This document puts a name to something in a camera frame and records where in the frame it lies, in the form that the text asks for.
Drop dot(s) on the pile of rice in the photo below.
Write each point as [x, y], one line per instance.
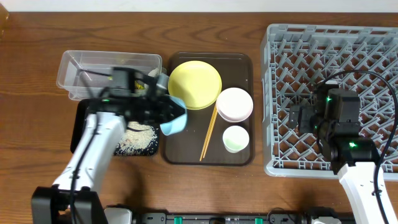
[138, 140]

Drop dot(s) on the green red snack wrapper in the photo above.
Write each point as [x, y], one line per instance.
[139, 85]

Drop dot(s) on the yellow plate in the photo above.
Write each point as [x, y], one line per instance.
[195, 82]

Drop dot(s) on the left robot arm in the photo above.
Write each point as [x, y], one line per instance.
[131, 96]

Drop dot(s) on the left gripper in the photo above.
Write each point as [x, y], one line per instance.
[162, 109]

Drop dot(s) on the dark brown serving tray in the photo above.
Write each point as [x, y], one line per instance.
[184, 148]

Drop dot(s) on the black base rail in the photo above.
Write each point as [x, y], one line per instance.
[276, 215]

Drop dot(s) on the light blue bowl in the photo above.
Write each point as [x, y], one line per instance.
[179, 123]

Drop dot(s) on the grey dishwasher rack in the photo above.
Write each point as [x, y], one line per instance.
[294, 58]

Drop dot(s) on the clear plastic waste bin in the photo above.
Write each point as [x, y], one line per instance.
[78, 66]

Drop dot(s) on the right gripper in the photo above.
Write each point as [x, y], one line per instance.
[298, 115]

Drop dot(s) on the black waste tray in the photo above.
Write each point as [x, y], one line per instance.
[81, 114]

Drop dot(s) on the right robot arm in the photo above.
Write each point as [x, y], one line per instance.
[334, 120]

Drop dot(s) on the white cup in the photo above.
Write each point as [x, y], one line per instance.
[235, 139]

